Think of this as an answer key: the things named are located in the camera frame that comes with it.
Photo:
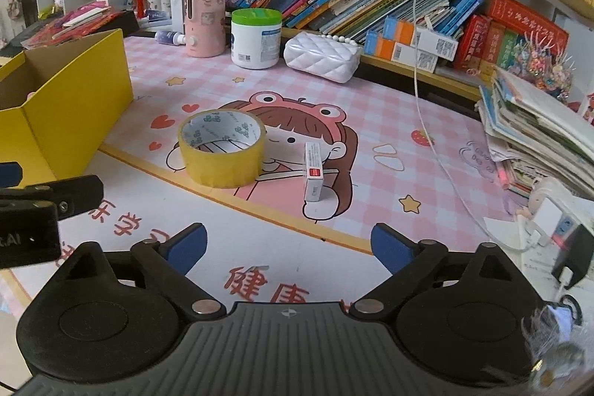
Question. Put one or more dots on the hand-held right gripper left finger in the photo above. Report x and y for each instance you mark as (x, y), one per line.
(185, 245)

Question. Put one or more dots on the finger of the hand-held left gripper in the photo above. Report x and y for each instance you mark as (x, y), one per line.
(79, 194)
(10, 175)

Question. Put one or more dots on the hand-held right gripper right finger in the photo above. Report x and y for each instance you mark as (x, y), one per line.
(392, 247)

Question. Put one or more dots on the yellow cardboard box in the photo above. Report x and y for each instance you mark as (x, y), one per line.
(79, 113)

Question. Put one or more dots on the yellow tape roll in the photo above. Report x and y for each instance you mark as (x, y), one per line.
(222, 166)

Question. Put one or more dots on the small white red box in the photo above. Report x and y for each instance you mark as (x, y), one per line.
(314, 178)

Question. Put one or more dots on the pink printed desk mat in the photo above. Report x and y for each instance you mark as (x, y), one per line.
(394, 136)

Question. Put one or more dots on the white papers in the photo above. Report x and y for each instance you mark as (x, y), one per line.
(533, 261)

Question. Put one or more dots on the white power strip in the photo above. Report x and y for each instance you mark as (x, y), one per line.
(552, 215)

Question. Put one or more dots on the red booklets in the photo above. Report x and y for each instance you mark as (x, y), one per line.
(79, 20)

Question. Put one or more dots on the small clear bottle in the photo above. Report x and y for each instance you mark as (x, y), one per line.
(169, 38)

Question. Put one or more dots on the black power adapter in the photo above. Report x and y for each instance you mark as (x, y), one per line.
(573, 254)

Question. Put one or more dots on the stack of magazines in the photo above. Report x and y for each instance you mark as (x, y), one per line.
(538, 131)

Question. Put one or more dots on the blue orange white carton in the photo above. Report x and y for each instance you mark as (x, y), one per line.
(417, 36)
(399, 52)

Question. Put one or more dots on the white quilted pouch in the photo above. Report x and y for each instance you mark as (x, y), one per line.
(320, 55)

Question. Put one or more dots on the white jar with green lid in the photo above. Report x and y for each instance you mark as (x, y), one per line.
(255, 41)

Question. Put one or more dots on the pink tumbler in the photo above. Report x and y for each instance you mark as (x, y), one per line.
(204, 18)

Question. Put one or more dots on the red boxed book set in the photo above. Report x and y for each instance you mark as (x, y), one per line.
(506, 34)

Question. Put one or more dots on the colourful beaded ornament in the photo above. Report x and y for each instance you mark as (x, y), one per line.
(547, 62)

